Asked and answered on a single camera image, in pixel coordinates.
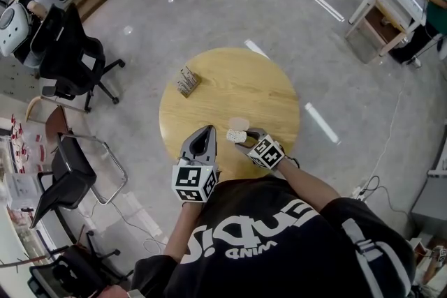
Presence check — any clear round container lid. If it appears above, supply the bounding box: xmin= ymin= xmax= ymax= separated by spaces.
xmin=228 ymin=117 xmax=250 ymax=131

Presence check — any white workbench table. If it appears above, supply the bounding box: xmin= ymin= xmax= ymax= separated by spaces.
xmin=344 ymin=0 xmax=430 ymax=64

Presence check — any black chair with metal frame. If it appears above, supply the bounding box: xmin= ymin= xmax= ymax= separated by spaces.
xmin=29 ymin=131 xmax=129 ymax=230

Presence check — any white floor cable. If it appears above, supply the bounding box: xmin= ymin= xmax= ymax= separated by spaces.
xmin=362 ymin=80 xmax=406 ymax=190

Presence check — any white power strip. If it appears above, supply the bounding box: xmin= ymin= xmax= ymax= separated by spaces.
xmin=351 ymin=186 xmax=368 ymax=202

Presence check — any curved wooden chair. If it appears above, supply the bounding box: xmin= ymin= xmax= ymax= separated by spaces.
xmin=25 ymin=95 xmax=92 ymax=126

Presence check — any person's left forearm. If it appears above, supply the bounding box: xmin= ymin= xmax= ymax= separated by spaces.
xmin=163 ymin=200 xmax=204 ymax=263

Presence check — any black swivel office chair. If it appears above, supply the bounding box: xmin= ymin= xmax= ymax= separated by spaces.
xmin=30 ymin=3 xmax=126 ymax=113

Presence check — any grey metal cabinet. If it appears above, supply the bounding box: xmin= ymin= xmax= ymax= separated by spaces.
xmin=409 ymin=168 xmax=447 ymax=232

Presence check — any person's right forearm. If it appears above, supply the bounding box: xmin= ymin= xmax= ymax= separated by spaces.
xmin=277 ymin=157 xmax=342 ymax=213

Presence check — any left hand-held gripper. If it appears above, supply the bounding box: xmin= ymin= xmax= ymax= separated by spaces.
xmin=171 ymin=125 xmax=220 ymax=204

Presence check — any person's black printed t-shirt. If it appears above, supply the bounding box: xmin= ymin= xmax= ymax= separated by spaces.
xmin=131 ymin=176 xmax=417 ymax=298

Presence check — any clear cotton swab container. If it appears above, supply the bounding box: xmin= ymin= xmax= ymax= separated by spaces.
xmin=226 ymin=128 xmax=248 ymax=145

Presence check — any black chair with armrests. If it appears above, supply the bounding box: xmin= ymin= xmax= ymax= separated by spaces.
xmin=27 ymin=229 xmax=134 ymax=298

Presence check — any grey shoulder strap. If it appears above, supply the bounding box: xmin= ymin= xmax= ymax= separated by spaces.
xmin=341 ymin=218 xmax=413 ymax=298

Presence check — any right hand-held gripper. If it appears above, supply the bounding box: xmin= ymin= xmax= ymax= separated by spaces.
xmin=235 ymin=128 xmax=286 ymax=171

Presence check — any white rounded appliance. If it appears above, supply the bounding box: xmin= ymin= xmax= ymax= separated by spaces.
xmin=0 ymin=3 xmax=31 ymax=57

